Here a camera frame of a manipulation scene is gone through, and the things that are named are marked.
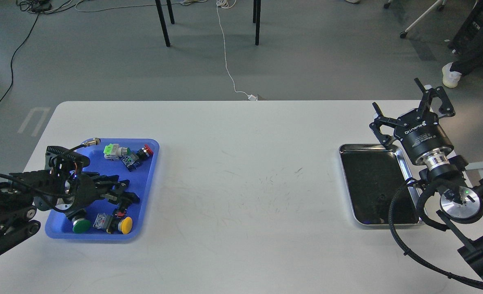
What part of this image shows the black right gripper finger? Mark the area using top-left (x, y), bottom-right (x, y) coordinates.
top-left (407, 78), bottom-right (456, 125)
top-left (369, 102), bottom-right (405, 147)

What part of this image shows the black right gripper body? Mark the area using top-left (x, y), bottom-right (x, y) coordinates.
top-left (393, 109), bottom-right (454, 165)

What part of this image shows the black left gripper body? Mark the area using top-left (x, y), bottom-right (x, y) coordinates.
top-left (62, 172), bottom-right (103, 210)

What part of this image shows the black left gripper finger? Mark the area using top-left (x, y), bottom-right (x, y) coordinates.
top-left (90, 175), bottom-right (130, 195)
top-left (100, 192), bottom-right (140, 211)

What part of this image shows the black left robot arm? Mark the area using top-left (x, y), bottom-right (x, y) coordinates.
top-left (0, 138), bottom-right (140, 255)

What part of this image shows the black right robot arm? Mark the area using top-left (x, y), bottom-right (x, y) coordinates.
top-left (370, 78), bottom-right (483, 290)

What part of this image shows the blue plastic tray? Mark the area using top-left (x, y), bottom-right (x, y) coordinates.
top-left (45, 138), bottom-right (160, 243)

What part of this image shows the silver metal tray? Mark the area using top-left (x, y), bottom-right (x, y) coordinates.
top-left (339, 144), bottom-right (423, 229)

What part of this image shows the yellow mushroom push button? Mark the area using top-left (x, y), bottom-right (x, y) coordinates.
top-left (93, 213), bottom-right (133, 234)

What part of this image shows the green white push button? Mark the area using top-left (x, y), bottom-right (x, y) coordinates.
top-left (103, 143), bottom-right (131, 160)

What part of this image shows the green mushroom push button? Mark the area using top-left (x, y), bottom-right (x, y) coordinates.
top-left (66, 208), bottom-right (92, 234)

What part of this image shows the person in black trousers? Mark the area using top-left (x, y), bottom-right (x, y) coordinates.
top-left (441, 26), bottom-right (483, 89)

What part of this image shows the black equipment case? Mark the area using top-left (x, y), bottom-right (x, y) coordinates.
top-left (448, 0), bottom-right (483, 54)

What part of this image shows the white chair base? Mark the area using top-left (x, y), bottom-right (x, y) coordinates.
top-left (399, 0), bottom-right (448, 40)

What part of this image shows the black table leg right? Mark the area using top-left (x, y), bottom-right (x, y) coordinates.
top-left (252, 0), bottom-right (262, 46)

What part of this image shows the black table leg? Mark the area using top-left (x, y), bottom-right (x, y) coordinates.
top-left (155, 0), bottom-right (175, 48)
top-left (252, 0), bottom-right (262, 46)

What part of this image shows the black table leg left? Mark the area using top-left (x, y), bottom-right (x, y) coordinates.
top-left (155, 0), bottom-right (175, 48)

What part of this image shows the black push button switch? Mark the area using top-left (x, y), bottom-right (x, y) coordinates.
top-left (113, 196), bottom-right (140, 219)

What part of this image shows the red push button switch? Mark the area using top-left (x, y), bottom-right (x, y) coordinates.
top-left (120, 145), bottom-right (154, 172)

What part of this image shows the black floor cable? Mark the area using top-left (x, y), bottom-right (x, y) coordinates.
top-left (0, 0), bottom-right (75, 158)

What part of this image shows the white power cable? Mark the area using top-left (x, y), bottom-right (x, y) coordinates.
top-left (216, 0), bottom-right (258, 100)

